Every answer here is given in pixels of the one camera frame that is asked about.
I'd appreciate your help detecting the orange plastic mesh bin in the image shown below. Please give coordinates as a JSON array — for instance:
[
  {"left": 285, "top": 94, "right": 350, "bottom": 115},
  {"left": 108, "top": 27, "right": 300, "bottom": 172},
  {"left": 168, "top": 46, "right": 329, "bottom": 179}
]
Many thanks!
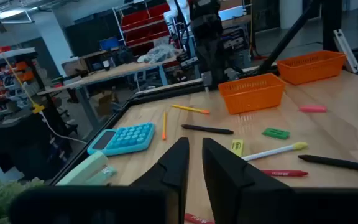
[
  {"left": 277, "top": 50, "right": 347, "bottom": 86},
  {"left": 218, "top": 73, "right": 287, "bottom": 115}
]

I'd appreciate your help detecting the red crayon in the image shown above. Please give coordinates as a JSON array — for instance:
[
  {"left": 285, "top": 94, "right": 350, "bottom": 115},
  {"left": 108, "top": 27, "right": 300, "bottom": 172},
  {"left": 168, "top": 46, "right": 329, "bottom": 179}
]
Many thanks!
[
  {"left": 260, "top": 169, "right": 310, "bottom": 178},
  {"left": 184, "top": 213, "right": 216, "bottom": 224}
]

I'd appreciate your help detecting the clear plastic wrap bundle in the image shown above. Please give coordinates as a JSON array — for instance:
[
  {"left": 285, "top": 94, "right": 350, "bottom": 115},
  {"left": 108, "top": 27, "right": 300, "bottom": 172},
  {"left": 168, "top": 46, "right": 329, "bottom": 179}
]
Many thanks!
[{"left": 137, "top": 43, "right": 180, "bottom": 65}]

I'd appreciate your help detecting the mint green stapler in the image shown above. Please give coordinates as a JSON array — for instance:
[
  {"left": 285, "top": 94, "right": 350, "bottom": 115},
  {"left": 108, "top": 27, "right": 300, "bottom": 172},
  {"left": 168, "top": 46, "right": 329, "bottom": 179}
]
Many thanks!
[{"left": 56, "top": 151, "right": 117, "bottom": 187}]

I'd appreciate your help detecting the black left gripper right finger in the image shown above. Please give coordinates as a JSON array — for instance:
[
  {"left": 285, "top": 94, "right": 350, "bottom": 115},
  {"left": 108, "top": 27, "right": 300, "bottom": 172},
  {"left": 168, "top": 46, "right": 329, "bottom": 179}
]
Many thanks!
[{"left": 201, "top": 137, "right": 293, "bottom": 224}]

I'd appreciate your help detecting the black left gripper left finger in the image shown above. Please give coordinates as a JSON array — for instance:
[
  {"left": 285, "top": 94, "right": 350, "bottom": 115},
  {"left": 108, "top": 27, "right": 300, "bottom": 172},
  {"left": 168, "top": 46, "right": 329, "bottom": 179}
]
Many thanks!
[{"left": 129, "top": 136, "right": 190, "bottom": 224}]

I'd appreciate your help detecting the black equipment case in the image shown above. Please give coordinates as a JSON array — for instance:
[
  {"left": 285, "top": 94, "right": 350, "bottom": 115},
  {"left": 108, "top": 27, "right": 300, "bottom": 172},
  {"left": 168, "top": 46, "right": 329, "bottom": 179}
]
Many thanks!
[{"left": 0, "top": 113, "right": 74, "bottom": 181}]

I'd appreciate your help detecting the cardboard box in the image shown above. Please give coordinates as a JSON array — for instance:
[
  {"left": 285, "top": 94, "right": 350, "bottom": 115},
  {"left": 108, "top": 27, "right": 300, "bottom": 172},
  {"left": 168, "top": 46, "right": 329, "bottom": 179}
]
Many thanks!
[{"left": 91, "top": 91, "right": 121, "bottom": 118}]

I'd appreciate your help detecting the green eraser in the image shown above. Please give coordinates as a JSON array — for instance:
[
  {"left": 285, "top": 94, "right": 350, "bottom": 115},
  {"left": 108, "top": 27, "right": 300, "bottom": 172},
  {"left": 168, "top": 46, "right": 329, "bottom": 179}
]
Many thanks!
[{"left": 261, "top": 127, "right": 291, "bottom": 141}]

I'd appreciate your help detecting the pink eraser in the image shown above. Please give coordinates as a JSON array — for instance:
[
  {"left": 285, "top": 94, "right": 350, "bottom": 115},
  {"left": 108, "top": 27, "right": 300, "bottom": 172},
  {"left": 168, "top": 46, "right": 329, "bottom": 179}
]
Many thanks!
[{"left": 298, "top": 104, "right": 328, "bottom": 113}]

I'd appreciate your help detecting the lit monitor screen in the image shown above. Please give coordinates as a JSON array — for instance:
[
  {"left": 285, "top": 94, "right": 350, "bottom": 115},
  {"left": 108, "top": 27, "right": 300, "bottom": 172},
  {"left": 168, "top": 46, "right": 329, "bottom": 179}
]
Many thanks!
[{"left": 218, "top": 5, "right": 245, "bottom": 21}]

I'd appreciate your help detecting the blue crate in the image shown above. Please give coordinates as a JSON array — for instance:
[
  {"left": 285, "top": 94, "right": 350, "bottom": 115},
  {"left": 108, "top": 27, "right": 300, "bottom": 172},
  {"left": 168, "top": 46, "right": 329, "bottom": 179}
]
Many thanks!
[{"left": 99, "top": 36, "right": 121, "bottom": 51}]

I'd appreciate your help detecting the black table frame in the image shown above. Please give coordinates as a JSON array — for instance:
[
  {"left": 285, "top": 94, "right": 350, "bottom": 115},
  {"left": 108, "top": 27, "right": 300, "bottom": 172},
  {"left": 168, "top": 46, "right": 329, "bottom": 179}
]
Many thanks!
[{"left": 48, "top": 43, "right": 358, "bottom": 187}]

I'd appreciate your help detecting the black pen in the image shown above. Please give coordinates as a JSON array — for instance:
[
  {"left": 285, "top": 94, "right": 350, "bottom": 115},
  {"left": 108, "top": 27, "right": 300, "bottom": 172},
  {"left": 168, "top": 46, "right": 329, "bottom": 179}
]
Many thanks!
[
  {"left": 180, "top": 124, "right": 234, "bottom": 136},
  {"left": 297, "top": 154, "right": 358, "bottom": 174}
]

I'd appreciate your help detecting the red bin storage rack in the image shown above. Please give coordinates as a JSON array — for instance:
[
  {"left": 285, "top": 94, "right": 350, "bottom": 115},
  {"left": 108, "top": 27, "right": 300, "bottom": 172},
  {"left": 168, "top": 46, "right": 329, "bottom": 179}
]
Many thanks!
[{"left": 113, "top": 2, "right": 180, "bottom": 47}]

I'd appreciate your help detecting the white cable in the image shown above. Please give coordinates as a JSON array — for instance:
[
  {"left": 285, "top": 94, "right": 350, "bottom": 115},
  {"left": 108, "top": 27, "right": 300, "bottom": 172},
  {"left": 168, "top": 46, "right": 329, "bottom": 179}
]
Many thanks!
[{"left": 39, "top": 111, "right": 89, "bottom": 146}]

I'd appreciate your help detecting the yellow hanging rope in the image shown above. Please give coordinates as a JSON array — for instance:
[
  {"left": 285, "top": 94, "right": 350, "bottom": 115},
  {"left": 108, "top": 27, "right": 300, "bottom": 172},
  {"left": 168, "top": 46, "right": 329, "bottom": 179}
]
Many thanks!
[{"left": 0, "top": 21, "right": 37, "bottom": 106}]

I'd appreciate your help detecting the blue calculator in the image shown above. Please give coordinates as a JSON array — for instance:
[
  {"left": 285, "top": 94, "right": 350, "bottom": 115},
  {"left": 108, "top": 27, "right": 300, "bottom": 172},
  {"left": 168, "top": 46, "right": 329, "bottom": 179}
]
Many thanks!
[{"left": 86, "top": 122, "right": 157, "bottom": 157}]

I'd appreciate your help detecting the black frame strut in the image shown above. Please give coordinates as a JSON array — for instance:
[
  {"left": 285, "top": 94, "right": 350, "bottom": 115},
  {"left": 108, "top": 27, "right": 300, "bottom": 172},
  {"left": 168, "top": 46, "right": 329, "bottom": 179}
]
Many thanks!
[
  {"left": 321, "top": 0, "right": 343, "bottom": 52},
  {"left": 255, "top": 0, "right": 323, "bottom": 75}
]

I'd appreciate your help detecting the white pencil yellow cap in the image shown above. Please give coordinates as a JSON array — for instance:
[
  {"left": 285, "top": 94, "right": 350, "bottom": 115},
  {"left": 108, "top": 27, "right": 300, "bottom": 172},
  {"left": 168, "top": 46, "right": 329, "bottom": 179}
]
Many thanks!
[{"left": 241, "top": 141, "right": 310, "bottom": 162}]

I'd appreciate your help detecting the wooden top workbench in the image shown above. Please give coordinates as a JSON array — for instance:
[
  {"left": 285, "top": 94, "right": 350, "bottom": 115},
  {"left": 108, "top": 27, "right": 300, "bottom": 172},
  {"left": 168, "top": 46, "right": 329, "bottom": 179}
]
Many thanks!
[{"left": 37, "top": 55, "right": 183, "bottom": 131}]

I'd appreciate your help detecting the silver aluminium bar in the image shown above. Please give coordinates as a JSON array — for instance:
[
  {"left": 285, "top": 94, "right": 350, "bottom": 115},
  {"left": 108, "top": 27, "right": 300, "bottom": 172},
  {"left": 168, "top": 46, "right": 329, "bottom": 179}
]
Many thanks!
[{"left": 333, "top": 29, "right": 358, "bottom": 74}]

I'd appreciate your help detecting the yellow-orange pencil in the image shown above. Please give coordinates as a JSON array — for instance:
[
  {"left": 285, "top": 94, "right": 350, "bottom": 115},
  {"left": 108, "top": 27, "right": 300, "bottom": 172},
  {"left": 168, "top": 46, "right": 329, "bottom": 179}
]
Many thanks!
[
  {"left": 161, "top": 111, "right": 168, "bottom": 141},
  {"left": 170, "top": 103, "right": 211, "bottom": 115}
]

